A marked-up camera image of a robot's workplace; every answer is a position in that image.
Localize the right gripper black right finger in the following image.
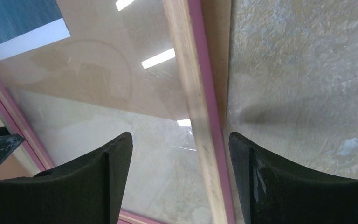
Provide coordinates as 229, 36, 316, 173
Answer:
228, 132, 358, 224

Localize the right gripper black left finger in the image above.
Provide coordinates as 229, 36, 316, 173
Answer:
0, 132, 133, 224

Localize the clear acrylic sheet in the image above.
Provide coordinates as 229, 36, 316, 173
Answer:
0, 0, 213, 224

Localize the pink wooden photo frame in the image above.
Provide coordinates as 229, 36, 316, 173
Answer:
0, 0, 237, 224

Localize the ocean cliff photo print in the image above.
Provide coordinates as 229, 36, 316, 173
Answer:
0, 0, 70, 61

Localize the brown cardboard backing board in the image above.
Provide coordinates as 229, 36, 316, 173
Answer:
0, 0, 231, 121

